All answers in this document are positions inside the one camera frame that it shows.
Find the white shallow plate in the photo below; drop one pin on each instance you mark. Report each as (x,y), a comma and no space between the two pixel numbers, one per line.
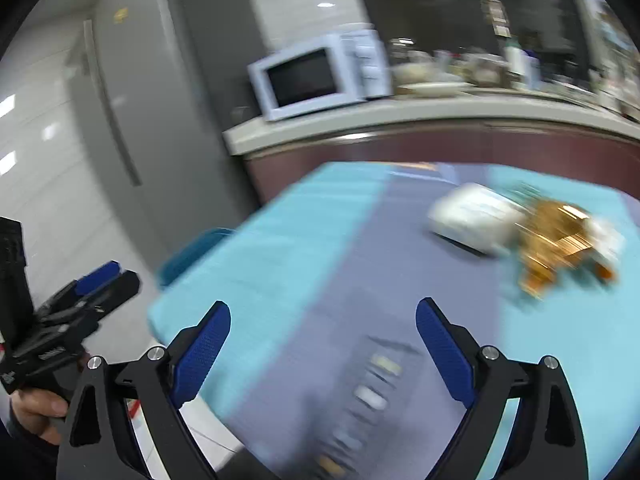
(440,89)

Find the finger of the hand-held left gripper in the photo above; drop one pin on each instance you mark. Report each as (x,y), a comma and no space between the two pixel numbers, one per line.
(115,290)
(97,277)

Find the dark sliding window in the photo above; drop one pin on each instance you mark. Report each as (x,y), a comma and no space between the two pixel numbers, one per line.
(450,0)

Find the grey refrigerator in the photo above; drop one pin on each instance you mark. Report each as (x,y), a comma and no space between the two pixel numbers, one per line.
(130,110)

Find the white microwave oven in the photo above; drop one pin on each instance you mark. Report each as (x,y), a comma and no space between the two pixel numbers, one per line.
(310,77)

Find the pink lower kitchen cabinets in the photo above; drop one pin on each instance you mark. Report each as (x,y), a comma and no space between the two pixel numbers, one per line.
(425,150)

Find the person's left hand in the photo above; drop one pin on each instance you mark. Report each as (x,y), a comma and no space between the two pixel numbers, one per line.
(37,407)

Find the teal and grey striped tablecloth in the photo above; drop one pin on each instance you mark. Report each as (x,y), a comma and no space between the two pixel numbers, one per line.
(325,270)

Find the orange peel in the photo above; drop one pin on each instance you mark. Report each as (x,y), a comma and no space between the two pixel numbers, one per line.
(604,272)

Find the white foam fruit net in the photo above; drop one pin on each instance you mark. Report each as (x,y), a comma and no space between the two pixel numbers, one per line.
(470,217)

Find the gold foil wrapper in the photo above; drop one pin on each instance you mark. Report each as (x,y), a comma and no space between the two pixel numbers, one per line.
(550,245)

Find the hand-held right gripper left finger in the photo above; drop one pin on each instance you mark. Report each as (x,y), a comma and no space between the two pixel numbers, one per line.
(200,355)

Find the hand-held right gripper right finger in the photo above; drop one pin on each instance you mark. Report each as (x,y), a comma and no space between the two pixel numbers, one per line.
(445,350)

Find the white kitchen countertop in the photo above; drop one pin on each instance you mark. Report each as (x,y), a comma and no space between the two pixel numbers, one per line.
(400,117)

